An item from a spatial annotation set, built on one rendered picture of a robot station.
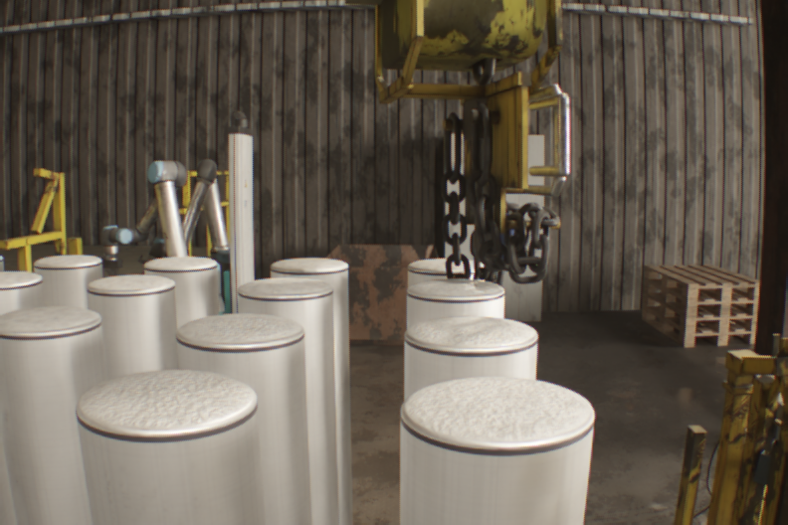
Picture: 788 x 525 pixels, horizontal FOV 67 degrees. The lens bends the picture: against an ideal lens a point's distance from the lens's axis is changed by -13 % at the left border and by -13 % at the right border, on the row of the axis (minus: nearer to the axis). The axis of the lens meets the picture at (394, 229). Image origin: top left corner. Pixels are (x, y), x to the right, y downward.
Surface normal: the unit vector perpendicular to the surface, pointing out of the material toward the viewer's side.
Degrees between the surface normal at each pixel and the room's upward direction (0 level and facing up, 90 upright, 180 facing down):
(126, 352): 90
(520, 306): 90
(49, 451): 90
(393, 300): 105
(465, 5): 111
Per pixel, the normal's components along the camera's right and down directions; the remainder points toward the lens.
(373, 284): -0.03, 0.35
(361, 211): -0.03, 0.09
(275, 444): 0.63, 0.07
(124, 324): 0.21, 0.09
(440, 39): 0.08, 0.90
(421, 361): -0.78, 0.05
